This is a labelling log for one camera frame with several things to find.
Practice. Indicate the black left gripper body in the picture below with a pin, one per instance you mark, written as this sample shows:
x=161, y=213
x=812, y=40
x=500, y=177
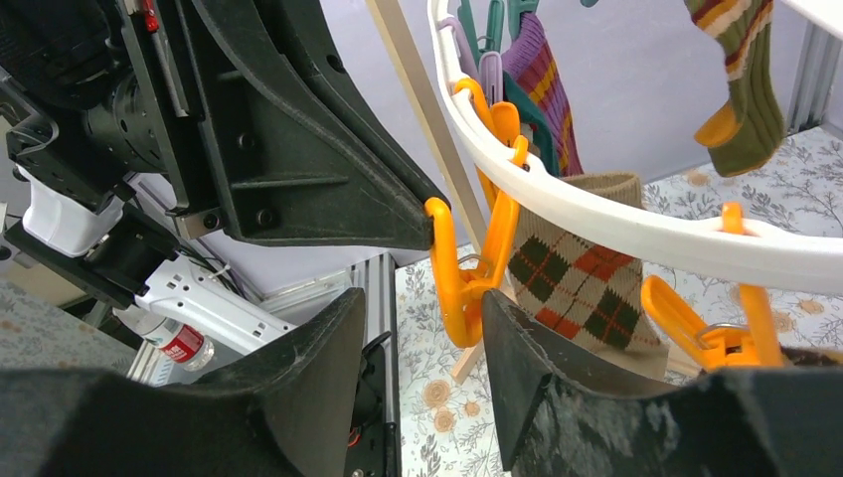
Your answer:
x=96, y=91

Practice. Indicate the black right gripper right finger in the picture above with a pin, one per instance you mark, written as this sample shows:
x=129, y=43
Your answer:
x=561, y=410

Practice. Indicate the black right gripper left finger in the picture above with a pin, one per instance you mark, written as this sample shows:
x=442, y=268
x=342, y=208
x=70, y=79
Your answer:
x=283, y=410

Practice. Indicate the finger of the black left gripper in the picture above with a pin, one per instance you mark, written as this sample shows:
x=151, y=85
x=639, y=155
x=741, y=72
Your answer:
x=277, y=136

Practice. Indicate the orange clothespin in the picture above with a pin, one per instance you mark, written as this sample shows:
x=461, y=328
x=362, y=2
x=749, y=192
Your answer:
x=738, y=326
x=461, y=282
x=502, y=120

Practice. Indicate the purple yellow striped sock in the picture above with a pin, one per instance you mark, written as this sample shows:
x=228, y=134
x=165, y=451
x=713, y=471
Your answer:
x=530, y=62

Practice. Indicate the teal clothespin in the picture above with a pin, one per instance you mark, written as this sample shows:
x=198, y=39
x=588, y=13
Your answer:
x=500, y=14

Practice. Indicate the brown argyle sock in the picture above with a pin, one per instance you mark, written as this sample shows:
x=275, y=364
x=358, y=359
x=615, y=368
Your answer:
x=585, y=292
x=812, y=357

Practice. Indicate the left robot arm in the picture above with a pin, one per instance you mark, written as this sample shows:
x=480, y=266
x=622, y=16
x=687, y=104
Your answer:
x=141, y=262

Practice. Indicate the purple clothespin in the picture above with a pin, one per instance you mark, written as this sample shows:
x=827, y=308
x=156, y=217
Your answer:
x=487, y=70

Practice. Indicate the dark green sock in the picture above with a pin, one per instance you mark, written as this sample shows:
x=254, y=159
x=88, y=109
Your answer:
x=534, y=117

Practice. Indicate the olive orange sock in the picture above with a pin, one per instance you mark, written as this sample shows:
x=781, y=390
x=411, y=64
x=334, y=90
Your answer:
x=744, y=133

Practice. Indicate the wooden drying rack frame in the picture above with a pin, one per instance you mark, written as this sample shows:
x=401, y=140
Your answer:
x=470, y=227

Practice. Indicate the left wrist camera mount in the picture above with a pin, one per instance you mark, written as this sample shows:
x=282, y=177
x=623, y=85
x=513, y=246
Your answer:
x=62, y=223

